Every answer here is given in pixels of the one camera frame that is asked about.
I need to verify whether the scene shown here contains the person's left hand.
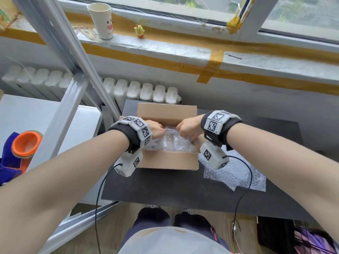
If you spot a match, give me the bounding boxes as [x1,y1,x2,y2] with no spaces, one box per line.
[144,120,166,140]

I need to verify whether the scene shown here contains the paper cup with smiley face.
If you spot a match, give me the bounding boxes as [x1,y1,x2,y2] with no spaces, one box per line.
[87,2,114,41]

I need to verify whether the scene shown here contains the brown cardboard box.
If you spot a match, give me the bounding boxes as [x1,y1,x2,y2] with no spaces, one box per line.
[119,102,200,171]

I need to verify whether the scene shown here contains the person's left forearm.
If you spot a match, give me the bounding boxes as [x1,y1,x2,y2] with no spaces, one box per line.
[0,129,130,254]

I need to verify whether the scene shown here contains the person's right forearm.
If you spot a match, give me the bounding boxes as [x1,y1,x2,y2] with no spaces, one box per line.
[226,123,339,244]

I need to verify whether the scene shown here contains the purple cloth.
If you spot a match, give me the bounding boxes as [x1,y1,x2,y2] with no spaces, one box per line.
[294,226,339,254]

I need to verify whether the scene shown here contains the person's right hand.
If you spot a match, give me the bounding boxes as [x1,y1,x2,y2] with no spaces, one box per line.
[176,114,205,142]

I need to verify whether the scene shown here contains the bundle of thin straw sticks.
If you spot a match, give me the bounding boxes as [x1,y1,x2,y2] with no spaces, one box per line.
[71,23,101,43]

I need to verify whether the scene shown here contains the white window frame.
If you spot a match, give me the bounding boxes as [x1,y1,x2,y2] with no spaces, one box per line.
[57,0,339,47]

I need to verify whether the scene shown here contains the white window sill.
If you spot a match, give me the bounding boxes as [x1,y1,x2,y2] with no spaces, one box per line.
[10,13,339,86]

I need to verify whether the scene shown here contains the thin black cable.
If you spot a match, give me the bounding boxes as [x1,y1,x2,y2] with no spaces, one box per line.
[95,163,124,254]
[222,155,254,254]

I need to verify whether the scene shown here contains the white radiator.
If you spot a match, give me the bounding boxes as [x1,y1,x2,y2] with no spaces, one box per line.
[1,65,183,109]

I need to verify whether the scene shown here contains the person's dark trousers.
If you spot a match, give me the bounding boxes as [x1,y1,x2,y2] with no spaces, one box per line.
[119,207,231,254]

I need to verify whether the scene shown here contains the long yellow tape strip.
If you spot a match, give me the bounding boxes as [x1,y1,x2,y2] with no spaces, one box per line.
[63,12,339,65]
[0,28,339,96]

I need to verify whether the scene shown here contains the clear bubble wrap sheet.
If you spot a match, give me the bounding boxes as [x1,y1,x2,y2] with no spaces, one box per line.
[151,126,198,153]
[198,145,267,192]

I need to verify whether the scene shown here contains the black wristband with marker tiles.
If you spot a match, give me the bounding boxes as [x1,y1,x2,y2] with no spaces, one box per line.
[108,116,153,154]
[200,110,244,151]

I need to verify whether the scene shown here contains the black case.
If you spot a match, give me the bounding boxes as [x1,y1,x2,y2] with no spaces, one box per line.
[257,216,296,254]

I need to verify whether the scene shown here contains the person's white shirt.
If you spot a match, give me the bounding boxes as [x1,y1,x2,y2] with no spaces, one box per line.
[118,226,236,254]

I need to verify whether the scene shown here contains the blue orange tape dispenser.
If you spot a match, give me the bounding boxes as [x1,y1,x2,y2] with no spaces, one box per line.
[0,130,43,186]

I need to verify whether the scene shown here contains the short yellow tape strip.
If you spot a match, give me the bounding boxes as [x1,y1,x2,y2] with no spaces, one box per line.
[196,49,226,84]

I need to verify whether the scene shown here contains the yellow chick toy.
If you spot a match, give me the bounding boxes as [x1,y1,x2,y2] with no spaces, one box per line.
[133,24,145,39]

